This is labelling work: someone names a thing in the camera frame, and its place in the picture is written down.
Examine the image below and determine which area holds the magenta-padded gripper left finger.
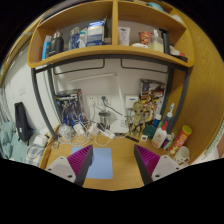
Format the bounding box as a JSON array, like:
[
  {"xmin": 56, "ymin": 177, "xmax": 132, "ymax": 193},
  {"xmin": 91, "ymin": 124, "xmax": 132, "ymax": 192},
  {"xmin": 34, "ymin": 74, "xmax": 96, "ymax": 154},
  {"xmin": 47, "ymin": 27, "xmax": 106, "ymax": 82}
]
[{"xmin": 44, "ymin": 143, "xmax": 94, "ymax": 187}]

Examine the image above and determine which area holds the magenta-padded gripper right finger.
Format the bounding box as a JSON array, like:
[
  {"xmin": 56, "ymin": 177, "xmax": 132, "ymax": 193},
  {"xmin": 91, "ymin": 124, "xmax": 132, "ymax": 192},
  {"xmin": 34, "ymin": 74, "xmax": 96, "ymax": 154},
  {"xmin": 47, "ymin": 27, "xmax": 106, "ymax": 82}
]
[{"xmin": 133, "ymin": 143, "xmax": 183, "ymax": 186}]

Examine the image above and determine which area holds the light blue mouse pad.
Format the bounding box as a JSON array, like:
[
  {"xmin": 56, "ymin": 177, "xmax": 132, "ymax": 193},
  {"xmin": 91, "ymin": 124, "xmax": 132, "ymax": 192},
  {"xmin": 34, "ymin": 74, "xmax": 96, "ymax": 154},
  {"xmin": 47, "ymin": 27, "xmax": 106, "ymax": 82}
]
[{"xmin": 70, "ymin": 146, "xmax": 114, "ymax": 180}]

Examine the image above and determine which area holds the white mug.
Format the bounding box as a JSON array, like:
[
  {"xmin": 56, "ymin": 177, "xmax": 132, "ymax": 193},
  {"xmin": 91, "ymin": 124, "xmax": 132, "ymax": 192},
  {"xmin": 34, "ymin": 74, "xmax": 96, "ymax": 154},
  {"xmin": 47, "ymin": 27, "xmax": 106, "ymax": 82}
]
[{"xmin": 173, "ymin": 145, "xmax": 191, "ymax": 165}]

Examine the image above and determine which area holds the blue small box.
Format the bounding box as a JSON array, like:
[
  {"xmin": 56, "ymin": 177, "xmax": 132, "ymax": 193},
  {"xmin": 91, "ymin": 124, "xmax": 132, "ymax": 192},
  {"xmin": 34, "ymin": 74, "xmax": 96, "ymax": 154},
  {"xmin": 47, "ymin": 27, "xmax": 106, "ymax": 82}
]
[{"xmin": 161, "ymin": 136, "xmax": 173, "ymax": 151}]

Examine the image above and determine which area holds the red chips can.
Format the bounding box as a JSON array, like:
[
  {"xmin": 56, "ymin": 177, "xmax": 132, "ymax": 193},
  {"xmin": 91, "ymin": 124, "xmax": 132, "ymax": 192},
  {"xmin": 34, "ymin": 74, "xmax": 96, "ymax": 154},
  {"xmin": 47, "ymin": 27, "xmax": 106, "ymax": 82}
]
[{"xmin": 168, "ymin": 124, "xmax": 193, "ymax": 156}]

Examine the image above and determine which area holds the clear plastic container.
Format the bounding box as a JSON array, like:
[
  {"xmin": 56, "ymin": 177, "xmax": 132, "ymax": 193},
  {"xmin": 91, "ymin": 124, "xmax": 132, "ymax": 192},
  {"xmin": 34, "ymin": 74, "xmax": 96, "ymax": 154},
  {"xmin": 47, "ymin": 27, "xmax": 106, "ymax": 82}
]
[{"xmin": 58, "ymin": 124, "xmax": 73, "ymax": 141}]

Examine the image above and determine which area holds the dark green bowl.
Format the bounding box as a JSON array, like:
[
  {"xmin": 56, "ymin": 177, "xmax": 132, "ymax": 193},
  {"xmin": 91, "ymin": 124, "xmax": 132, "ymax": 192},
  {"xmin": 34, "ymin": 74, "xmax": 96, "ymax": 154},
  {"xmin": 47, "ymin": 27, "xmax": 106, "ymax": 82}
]
[{"xmin": 143, "ymin": 124, "xmax": 157, "ymax": 139}]

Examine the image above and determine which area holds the white charger block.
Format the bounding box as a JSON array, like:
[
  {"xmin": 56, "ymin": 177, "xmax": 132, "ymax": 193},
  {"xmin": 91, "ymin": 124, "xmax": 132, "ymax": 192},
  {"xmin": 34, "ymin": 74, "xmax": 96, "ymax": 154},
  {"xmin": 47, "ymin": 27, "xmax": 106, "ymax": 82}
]
[{"xmin": 73, "ymin": 123, "xmax": 85, "ymax": 135}]

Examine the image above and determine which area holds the black flat bar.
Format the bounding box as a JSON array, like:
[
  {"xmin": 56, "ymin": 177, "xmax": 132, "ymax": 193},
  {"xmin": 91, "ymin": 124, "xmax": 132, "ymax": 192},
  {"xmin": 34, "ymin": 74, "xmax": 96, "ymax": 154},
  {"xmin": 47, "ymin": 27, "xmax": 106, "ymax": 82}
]
[{"xmin": 125, "ymin": 134, "xmax": 139, "ymax": 144}]

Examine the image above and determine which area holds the teal bedding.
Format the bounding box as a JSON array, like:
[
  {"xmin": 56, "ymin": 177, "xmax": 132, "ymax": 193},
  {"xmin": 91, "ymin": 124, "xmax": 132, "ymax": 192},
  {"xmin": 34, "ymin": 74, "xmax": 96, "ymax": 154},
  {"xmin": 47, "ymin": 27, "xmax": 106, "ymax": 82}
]
[{"xmin": 0, "ymin": 121, "xmax": 44, "ymax": 165}]

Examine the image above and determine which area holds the green striped cloth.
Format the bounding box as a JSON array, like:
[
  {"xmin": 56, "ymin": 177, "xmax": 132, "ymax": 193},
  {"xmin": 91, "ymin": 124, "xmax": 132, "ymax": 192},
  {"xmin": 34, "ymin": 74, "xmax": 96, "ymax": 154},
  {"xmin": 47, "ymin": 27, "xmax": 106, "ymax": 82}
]
[{"xmin": 203, "ymin": 116, "xmax": 224, "ymax": 158}]

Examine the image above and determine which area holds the tan robot model figure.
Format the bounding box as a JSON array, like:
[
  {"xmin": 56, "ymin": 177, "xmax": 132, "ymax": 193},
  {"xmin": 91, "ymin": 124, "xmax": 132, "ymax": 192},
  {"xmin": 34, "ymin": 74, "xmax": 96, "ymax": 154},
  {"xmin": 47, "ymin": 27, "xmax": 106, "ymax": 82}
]
[{"xmin": 128, "ymin": 100, "xmax": 154, "ymax": 136}]

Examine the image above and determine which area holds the black bag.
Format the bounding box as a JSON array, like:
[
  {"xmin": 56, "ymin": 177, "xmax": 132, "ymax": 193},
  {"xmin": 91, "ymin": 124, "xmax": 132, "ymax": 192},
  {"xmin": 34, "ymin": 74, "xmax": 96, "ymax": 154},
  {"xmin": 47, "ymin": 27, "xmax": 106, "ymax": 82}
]
[{"xmin": 13, "ymin": 101, "xmax": 33, "ymax": 143}]

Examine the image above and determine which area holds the stainless steel cup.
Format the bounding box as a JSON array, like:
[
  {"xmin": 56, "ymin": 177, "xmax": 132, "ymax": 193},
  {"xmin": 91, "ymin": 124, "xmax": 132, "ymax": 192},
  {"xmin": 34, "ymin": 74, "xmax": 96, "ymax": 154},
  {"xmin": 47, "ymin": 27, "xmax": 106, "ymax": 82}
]
[{"xmin": 98, "ymin": 110, "xmax": 112, "ymax": 130}]

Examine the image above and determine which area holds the blue model kit box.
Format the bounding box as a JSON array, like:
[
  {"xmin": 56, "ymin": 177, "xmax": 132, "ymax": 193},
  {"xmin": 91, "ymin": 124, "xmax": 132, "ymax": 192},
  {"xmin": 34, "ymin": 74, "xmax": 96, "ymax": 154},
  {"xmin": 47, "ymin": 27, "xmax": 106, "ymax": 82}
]
[{"xmin": 54, "ymin": 88, "xmax": 84, "ymax": 126}]

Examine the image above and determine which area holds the colourful printed box stack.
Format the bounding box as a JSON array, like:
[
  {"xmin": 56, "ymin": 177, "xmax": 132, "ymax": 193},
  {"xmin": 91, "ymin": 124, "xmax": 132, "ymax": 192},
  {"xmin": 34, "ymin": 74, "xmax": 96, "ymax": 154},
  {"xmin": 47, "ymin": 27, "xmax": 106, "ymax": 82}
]
[{"xmin": 139, "ymin": 78, "xmax": 167, "ymax": 103}]

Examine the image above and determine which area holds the wooden shelf unit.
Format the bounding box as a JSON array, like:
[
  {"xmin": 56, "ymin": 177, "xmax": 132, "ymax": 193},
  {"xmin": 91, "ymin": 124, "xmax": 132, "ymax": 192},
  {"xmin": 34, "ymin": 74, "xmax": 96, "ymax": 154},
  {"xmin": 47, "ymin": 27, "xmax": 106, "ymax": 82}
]
[{"xmin": 27, "ymin": 0, "xmax": 195, "ymax": 69}]

